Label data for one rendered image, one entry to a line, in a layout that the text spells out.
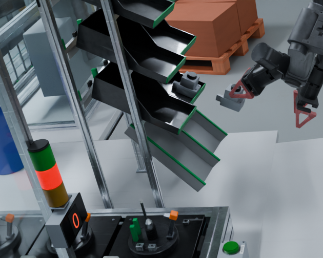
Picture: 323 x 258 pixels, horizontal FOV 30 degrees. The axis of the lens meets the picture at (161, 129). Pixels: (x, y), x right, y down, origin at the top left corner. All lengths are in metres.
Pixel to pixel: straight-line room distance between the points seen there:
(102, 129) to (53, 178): 1.21
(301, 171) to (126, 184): 0.61
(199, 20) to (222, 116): 0.89
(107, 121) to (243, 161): 0.73
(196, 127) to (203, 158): 0.15
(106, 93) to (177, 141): 0.29
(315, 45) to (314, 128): 2.69
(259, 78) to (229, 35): 3.20
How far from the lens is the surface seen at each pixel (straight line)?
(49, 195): 1.39
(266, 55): 1.66
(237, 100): 1.81
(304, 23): 1.30
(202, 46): 4.85
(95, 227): 1.81
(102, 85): 1.73
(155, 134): 1.84
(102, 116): 2.67
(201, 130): 1.99
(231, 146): 2.23
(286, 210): 1.89
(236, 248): 1.60
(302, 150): 2.15
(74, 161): 2.39
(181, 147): 1.86
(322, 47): 1.28
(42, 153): 1.34
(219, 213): 1.76
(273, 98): 4.39
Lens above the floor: 2.01
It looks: 28 degrees down
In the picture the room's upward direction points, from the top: 14 degrees counter-clockwise
